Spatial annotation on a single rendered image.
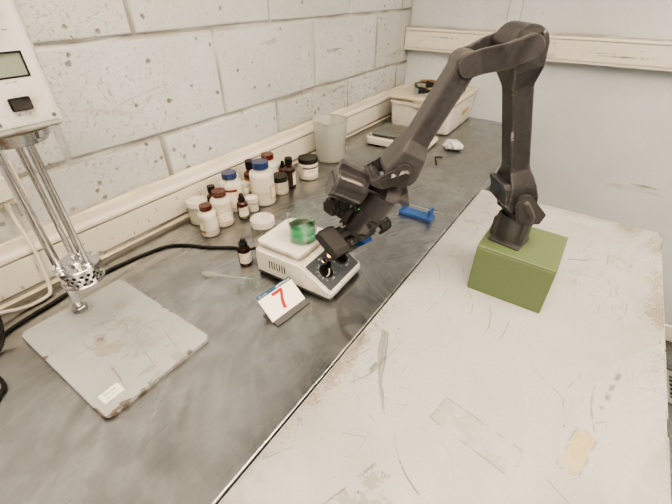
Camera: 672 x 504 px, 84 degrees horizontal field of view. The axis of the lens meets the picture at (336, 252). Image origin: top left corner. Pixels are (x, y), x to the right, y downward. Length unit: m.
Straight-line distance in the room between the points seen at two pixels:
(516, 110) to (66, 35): 0.86
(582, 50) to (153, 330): 1.81
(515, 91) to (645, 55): 1.28
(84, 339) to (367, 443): 0.54
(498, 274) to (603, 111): 1.31
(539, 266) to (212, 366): 0.63
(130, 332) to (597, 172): 1.94
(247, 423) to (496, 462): 0.36
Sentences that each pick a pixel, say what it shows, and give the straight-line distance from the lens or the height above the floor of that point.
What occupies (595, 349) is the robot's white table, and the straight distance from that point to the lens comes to 0.85.
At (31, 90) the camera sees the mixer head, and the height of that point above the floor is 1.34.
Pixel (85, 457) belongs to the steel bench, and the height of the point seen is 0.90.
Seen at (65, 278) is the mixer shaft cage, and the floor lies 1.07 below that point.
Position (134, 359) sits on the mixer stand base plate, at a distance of 0.77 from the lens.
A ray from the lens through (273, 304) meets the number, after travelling 0.77.
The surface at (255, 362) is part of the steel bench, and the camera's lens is 0.70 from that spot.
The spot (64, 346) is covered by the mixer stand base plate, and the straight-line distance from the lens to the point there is 0.85.
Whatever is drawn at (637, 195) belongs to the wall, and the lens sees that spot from 2.15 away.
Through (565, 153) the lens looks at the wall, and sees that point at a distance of 2.09.
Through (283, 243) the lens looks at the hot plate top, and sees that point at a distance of 0.82.
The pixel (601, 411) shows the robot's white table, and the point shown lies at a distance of 0.76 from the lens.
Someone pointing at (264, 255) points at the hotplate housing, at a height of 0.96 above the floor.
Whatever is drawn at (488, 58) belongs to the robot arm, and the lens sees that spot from 0.66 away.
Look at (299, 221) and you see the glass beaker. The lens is 0.77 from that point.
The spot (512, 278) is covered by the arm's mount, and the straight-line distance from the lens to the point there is 0.84.
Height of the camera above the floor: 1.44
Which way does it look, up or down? 35 degrees down
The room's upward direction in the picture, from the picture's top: straight up
